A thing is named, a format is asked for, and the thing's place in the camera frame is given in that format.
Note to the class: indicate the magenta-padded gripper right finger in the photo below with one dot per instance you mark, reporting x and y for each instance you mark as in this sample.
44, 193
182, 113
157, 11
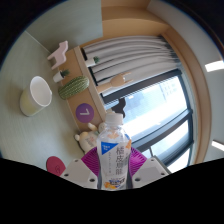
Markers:
150, 170

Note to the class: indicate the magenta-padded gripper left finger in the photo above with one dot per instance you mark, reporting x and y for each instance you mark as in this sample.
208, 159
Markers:
78, 171

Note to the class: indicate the clear plastic drink bottle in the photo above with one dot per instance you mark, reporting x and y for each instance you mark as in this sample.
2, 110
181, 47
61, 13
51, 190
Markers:
114, 156

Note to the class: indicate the flat round red coaster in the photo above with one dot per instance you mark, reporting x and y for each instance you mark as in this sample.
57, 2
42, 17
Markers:
55, 165

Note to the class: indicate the beige plush mouse toy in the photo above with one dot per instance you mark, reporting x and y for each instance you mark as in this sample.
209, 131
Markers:
87, 138

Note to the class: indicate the round purple number sign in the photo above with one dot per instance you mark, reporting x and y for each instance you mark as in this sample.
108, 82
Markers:
84, 112

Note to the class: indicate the dark-framed window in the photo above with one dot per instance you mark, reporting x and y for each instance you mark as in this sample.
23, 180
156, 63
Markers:
156, 110

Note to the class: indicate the dark chair-shaped ornament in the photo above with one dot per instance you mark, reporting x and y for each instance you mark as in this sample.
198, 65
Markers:
119, 106

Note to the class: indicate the ceiling light strip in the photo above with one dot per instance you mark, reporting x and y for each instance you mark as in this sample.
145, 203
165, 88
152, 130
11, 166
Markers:
214, 65
218, 145

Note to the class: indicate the tall green cactus ornament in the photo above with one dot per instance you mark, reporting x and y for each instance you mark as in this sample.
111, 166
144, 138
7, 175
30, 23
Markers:
73, 87

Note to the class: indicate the white cup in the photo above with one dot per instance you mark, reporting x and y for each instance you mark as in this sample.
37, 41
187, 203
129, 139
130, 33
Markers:
35, 96

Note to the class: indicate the small cactus in white pot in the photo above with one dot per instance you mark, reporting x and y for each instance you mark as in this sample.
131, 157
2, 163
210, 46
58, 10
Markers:
90, 62
59, 76

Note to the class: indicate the white pleated curtain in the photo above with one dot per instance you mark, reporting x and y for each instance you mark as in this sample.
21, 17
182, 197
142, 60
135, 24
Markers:
133, 56

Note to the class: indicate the pink horse figurine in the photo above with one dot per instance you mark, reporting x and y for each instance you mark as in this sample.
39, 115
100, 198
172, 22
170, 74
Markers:
59, 53

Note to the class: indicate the pale green desk partition panel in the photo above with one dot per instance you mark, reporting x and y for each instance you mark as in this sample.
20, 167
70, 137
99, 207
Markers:
66, 23

